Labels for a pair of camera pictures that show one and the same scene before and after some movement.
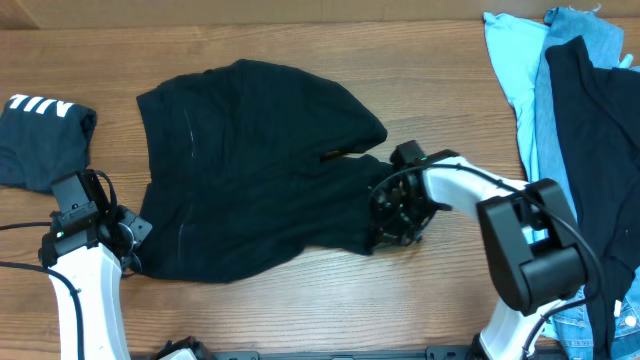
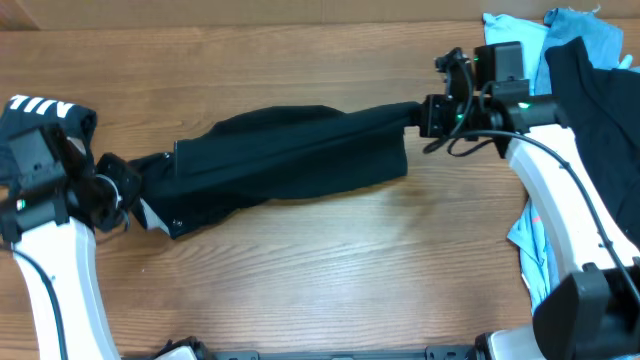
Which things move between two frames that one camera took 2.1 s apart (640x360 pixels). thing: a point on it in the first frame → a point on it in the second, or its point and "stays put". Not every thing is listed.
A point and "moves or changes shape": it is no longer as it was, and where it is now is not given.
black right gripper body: x=388 y=234 → x=430 y=116
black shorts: x=236 y=175 moves or changes shape
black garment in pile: x=599 y=111 stays put
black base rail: x=431 y=353 stays put
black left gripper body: x=129 y=248 → x=115 y=187
